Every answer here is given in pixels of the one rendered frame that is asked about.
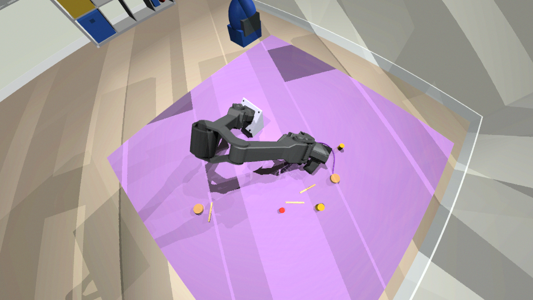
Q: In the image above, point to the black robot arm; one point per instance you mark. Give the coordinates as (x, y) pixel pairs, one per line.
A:
(294, 148)

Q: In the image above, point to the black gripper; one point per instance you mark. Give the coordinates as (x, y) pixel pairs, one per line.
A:
(311, 165)

